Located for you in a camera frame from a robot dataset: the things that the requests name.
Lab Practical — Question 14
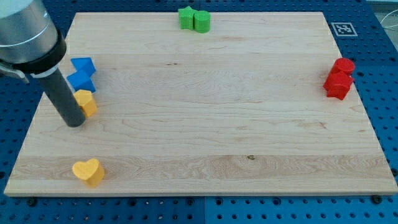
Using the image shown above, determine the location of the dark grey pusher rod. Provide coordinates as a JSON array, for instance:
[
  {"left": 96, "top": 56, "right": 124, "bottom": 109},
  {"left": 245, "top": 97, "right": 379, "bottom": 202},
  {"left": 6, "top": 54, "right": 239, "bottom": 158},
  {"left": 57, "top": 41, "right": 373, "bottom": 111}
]
[{"left": 37, "top": 67, "right": 85, "bottom": 128}]

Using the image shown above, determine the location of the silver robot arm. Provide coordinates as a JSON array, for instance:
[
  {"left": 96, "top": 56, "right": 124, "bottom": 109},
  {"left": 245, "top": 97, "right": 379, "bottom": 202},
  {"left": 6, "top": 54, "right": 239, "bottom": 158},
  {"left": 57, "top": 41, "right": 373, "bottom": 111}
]
[{"left": 1, "top": 0, "right": 85, "bottom": 128}]

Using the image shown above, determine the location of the yellow hexagon block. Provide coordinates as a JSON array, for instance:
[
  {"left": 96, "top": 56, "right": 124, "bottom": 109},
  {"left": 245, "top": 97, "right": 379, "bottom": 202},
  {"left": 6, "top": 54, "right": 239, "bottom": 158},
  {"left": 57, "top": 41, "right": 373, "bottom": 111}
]
[{"left": 73, "top": 90, "right": 98, "bottom": 118}]

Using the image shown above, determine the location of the yellow heart block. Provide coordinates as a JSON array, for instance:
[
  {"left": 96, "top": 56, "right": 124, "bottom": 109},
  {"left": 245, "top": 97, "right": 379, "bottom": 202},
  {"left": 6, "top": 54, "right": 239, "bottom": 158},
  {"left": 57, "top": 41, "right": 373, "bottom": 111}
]
[{"left": 72, "top": 158, "right": 105, "bottom": 188}]

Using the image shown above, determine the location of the blue cube block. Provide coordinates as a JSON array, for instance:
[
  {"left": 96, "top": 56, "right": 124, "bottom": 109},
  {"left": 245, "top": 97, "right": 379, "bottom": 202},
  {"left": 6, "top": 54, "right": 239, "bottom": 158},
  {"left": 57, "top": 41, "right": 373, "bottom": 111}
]
[{"left": 67, "top": 70, "right": 96, "bottom": 93}]

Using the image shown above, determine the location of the blue triangle block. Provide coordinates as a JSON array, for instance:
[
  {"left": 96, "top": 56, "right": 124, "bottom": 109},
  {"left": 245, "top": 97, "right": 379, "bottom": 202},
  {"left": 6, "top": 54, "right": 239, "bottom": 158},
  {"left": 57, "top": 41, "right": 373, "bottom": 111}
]
[{"left": 70, "top": 57, "right": 96, "bottom": 77}]

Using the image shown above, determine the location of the green star block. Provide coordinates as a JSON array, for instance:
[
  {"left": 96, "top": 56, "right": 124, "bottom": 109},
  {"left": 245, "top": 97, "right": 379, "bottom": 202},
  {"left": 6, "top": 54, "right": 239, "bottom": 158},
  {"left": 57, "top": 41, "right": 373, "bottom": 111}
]
[{"left": 178, "top": 6, "right": 196, "bottom": 30}]

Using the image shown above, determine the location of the green cylinder block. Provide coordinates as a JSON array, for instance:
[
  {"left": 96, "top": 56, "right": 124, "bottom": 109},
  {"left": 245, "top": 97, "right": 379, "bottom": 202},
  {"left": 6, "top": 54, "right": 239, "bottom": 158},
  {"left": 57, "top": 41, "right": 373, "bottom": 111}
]
[{"left": 193, "top": 11, "right": 211, "bottom": 33}]

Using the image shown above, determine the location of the wooden board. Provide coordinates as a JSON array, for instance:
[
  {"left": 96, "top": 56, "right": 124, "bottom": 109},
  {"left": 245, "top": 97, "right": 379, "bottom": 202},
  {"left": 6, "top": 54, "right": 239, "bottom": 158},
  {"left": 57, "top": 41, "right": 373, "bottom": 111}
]
[{"left": 4, "top": 12, "right": 397, "bottom": 197}]

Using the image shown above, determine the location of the red cylinder block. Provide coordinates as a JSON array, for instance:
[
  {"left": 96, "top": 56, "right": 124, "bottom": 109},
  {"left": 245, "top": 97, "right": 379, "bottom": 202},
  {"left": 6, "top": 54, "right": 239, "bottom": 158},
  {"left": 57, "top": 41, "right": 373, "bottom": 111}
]
[{"left": 330, "top": 58, "right": 355, "bottom": 76}]

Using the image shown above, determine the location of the fiducial marker tag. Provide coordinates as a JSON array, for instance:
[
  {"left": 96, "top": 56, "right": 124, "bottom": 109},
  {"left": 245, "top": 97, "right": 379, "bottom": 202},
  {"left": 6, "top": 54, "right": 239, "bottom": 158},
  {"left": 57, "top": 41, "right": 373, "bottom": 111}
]
[{"left": 331, "top": 22, "right": 358, "bottom": 37}]

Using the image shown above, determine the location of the white cable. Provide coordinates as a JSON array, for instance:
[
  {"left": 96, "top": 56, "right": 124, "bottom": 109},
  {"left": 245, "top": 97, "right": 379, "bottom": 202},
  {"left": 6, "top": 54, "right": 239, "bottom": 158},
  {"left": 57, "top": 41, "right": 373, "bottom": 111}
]
[{"left": 379, "top": 8, "right": 398, "bottom": 30}]

